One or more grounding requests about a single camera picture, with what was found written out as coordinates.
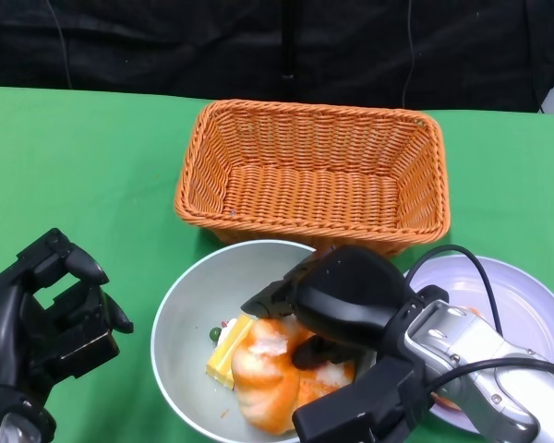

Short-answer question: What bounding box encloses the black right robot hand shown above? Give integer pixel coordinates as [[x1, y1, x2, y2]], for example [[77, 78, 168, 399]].
[[240, 245, 449, 443]]

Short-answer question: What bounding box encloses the lavender plate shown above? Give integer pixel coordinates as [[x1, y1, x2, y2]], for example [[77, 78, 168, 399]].
[[403, 255, 554, 435]]

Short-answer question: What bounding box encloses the grey-green bowl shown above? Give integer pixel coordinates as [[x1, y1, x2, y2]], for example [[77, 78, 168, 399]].
[[150, 239, 379, 443]]

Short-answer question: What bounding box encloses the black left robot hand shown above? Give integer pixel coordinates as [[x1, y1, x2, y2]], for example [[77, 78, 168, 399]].
[[0, 228, 134, 407]]

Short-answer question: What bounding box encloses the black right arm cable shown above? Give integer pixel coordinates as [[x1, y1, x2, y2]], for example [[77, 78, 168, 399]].
[[403, 244, 554, 401]]

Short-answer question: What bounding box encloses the black backdrop cloth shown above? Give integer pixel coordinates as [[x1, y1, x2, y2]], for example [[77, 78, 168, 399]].
[[0, 0, 554, 115]]

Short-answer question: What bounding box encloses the round pumpkin-shaped bread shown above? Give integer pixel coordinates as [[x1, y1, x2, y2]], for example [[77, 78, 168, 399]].
[[230, 317, 356, 436]]

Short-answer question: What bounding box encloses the thin black background cable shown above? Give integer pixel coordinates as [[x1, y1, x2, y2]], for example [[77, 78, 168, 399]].
[[399, 0, 416, 110], [45, 0, 74, 90]]

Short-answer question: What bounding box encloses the orange wicker basket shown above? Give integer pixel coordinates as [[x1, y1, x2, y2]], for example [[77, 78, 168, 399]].
[[174, 99, 451, 259]]

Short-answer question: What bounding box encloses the green tablecloth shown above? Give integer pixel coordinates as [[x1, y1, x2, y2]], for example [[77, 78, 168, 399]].
[[0, 85, 554, 443]]

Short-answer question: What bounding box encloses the yellow cake slice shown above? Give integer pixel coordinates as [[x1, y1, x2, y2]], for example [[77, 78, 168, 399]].
[[206, 314, 258, 391]]

